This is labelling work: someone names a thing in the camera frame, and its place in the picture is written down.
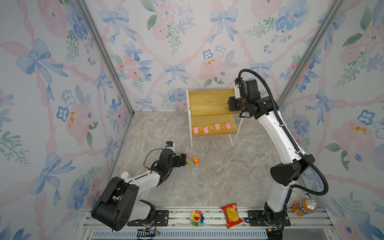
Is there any pink green toy car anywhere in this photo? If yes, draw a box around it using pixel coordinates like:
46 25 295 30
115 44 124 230
186 157 192 165

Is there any green orange mixer toy truck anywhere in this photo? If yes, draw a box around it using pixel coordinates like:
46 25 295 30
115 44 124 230
192 157 199 164

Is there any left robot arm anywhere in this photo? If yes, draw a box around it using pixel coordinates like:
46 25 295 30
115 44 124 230
91 147 187 232

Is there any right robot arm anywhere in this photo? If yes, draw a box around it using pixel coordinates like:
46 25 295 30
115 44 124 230
228 78 329 230

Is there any white cap bottle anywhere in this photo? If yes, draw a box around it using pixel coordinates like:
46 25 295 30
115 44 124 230
121 172 130 179

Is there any rainbow smiling flower toy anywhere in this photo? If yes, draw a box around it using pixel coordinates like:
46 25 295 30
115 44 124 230
190 210 205 227

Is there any red snack bag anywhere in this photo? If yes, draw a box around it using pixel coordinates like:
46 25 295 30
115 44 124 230
222 203 243 229

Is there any orange drink can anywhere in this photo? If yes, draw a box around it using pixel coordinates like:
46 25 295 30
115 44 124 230
293 198 318 216

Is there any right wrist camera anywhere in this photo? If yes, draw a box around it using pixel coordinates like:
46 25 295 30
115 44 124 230
234 78 244 99

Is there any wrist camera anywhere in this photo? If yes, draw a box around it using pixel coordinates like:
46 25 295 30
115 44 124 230
166 141 175 152
234 78 244 99

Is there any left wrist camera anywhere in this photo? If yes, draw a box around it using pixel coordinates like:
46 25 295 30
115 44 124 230
166 141 175 152

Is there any wooden two-tier shelf white frame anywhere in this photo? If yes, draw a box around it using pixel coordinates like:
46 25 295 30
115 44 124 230
186 89 243 149

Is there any right aluminium corner post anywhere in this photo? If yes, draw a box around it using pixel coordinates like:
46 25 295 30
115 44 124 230
276 0 345 110

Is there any aluminium corner post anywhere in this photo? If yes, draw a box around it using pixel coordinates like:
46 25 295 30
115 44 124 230
276 0 345 110
74 0 135 118

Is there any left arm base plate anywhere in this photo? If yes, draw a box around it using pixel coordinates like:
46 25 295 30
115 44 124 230
127 210 169 227

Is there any aluminium front rail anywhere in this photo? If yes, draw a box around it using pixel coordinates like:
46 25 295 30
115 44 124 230
78 207 340 240

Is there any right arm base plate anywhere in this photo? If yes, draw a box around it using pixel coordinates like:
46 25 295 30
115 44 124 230
245 210 291 228

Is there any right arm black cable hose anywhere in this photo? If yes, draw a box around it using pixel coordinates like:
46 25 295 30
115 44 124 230
237 68 329 196

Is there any left aluminium corner post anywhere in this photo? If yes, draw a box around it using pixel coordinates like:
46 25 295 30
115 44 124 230
74 0 135 118

